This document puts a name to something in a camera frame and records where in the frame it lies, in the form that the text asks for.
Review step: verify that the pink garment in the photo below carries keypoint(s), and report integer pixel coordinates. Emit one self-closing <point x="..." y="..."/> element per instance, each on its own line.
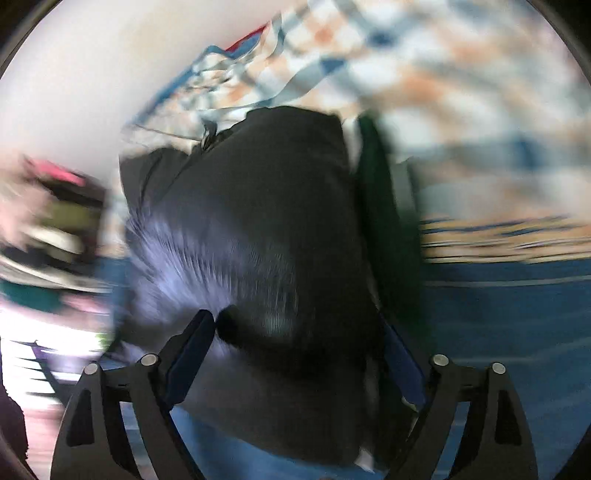
<point x="18" y="203"/>

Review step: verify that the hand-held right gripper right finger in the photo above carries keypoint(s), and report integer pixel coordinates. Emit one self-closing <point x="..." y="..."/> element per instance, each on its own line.
<point x="406" y="364"/>

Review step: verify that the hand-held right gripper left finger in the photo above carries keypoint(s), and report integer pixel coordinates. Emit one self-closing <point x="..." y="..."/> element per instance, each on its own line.
<point x="191" y="355"/>

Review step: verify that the pink hanger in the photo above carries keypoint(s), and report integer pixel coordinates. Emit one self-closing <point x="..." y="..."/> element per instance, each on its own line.
<point x="60" y="173"/>

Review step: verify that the plaid quilt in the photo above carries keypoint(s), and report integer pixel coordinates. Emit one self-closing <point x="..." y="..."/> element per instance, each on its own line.
<point x="461" y="92"/>

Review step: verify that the olive puffer jacket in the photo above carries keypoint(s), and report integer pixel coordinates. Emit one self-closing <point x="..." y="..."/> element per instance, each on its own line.
<point x="69" y="217"/>

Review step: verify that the dark green garment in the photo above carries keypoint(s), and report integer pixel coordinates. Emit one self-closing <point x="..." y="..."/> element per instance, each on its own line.
<point x="27" y="297"/>

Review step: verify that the black leather jacket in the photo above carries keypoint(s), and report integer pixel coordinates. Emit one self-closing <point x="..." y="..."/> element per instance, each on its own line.
<point x="277" y="207"/>

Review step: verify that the red under sheet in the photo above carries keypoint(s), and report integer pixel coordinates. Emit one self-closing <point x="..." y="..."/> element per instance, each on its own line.
<point x="244" y="41"/>

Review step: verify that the blue striped bedsheet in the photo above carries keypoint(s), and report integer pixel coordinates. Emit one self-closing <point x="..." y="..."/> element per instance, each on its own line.
<point x="508" y="323"/>

